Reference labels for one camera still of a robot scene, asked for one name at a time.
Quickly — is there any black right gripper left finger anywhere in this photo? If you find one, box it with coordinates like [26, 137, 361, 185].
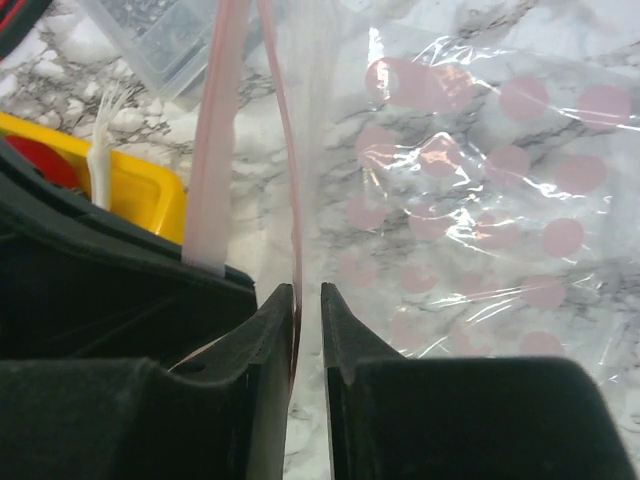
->
[1, 284, 293, 479]

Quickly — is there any clear pink dotted zip bag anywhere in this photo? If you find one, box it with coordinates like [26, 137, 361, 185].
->
[183, 1, 639, 396]

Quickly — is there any red black utility knife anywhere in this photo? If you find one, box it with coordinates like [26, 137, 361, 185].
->
[0, 0, 35, 60]

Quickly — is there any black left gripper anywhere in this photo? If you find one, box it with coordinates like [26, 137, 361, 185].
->
[1, 144, 257, 360]

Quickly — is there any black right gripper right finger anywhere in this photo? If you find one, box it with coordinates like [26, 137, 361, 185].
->
[321, 283, 635, 479]

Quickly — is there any yellow plastic tray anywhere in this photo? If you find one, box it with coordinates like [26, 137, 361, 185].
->
[1, 113, 186, 244]

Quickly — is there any red tomato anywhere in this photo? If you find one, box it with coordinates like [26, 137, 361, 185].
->
[4, 135, 81, 190]

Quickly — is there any clear plastic screw box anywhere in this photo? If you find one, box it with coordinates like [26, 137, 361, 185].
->
[80, 0, 217, 111]

